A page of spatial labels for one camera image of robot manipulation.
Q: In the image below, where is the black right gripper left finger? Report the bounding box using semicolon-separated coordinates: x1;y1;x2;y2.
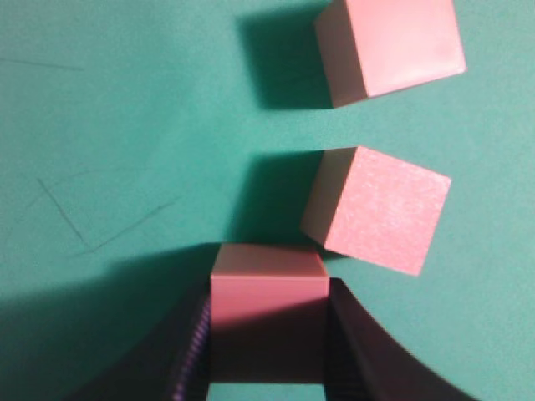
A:
70;282;210;400

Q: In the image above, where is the pink cube column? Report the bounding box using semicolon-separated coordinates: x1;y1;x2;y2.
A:
210;243;329;383
300;146;451;276
314;0;466;108

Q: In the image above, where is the green cloth backdrop and cover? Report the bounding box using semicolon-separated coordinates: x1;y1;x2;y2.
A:
1;1;534;400

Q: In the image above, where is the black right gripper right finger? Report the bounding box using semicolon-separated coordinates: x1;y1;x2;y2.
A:
324;278;472;401

